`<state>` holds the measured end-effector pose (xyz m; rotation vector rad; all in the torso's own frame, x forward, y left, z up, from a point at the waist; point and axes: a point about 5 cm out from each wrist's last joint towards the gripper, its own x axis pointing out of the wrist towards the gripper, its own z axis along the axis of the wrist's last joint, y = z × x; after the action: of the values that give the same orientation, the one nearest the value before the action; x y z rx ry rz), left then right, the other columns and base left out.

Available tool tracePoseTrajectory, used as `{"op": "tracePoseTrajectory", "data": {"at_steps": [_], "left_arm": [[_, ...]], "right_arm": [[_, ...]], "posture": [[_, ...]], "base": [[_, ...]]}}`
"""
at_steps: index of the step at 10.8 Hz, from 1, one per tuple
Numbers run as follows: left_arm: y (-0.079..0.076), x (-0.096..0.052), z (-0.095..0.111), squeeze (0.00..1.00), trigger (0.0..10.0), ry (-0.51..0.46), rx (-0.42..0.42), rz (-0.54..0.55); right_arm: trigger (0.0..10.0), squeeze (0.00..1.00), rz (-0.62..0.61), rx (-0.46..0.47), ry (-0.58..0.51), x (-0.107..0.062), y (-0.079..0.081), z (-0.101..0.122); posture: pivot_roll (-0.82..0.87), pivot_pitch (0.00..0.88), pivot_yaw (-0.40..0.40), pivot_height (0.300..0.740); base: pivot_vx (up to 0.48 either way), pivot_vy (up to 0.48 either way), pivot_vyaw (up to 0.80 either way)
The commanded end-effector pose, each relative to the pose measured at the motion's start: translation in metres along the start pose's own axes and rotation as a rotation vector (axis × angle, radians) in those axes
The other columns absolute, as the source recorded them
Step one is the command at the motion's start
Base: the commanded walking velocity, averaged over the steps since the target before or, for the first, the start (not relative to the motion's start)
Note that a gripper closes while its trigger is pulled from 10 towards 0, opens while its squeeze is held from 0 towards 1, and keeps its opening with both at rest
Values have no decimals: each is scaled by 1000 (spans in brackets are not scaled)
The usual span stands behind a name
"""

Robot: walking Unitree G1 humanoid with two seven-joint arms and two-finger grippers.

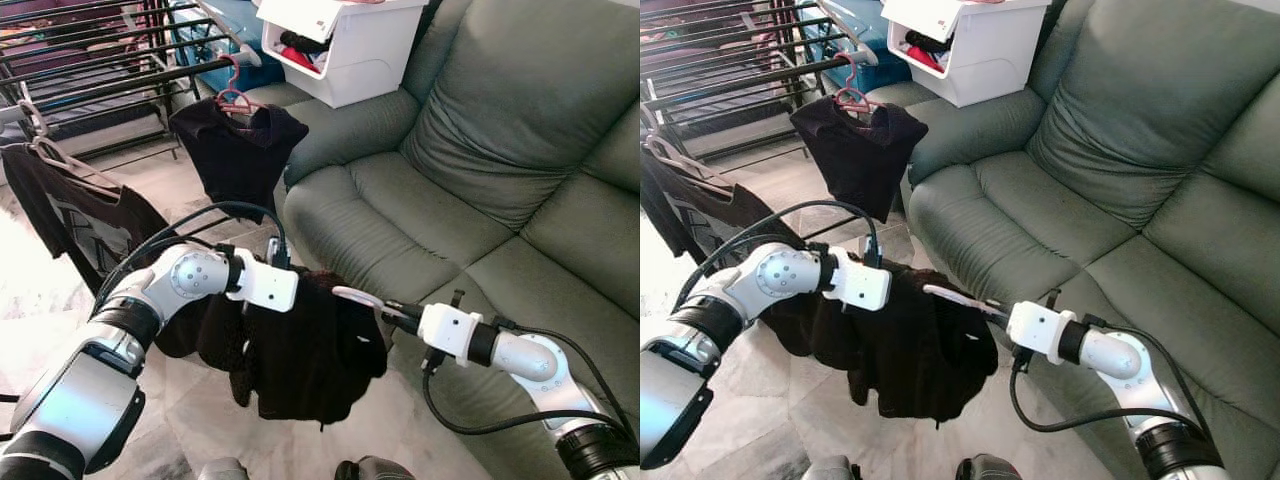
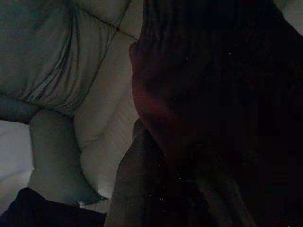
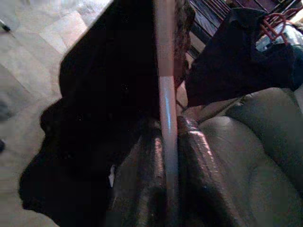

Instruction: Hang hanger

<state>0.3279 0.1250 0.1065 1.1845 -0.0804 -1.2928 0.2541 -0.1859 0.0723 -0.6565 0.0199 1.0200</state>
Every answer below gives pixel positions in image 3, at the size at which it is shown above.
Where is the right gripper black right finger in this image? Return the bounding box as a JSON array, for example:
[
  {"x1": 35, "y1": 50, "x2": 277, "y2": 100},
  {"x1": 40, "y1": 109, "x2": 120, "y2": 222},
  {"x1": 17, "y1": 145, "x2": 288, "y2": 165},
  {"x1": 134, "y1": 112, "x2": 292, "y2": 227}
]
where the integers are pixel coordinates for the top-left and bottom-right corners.
[{"x1": 177, "y1": 115, "x2": 240, "y2": 227}]

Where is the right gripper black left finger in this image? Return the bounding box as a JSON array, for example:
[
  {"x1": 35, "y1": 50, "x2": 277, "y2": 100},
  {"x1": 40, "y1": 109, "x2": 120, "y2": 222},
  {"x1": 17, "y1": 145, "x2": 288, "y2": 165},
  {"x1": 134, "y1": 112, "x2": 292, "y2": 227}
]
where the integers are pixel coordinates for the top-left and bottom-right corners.
[{"x1": 110, "y1": 118, "x2": 168, "y2": 227}]

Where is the black garment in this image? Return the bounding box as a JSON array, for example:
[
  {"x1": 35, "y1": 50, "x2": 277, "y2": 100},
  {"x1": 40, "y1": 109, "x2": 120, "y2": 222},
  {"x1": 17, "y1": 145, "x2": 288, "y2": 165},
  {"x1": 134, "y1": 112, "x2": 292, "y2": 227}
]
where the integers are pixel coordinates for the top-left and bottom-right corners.
[
  {"x1": 186, "y1": 8, "x2": 298, "y2": 107},
  {"x1": 18, "y1": 0, "x2": 196, "y2": 227}
]

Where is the red clothes hanger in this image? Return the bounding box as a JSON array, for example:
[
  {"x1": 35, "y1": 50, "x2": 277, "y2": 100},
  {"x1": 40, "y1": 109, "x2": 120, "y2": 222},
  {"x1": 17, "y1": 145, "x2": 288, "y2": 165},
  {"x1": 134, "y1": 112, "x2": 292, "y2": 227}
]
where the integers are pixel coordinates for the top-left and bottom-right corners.
[{"x1": 258, "y1": 12, "x2": 291, "y2": 46}]

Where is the grey green sofa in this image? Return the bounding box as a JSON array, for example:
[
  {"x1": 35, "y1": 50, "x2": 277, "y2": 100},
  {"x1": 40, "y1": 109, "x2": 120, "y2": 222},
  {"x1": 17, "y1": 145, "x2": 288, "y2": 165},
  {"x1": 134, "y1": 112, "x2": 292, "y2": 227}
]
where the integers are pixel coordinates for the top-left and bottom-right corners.
[{"x1": 176, "y1": 86, "x2": 303, "y2": 227}]

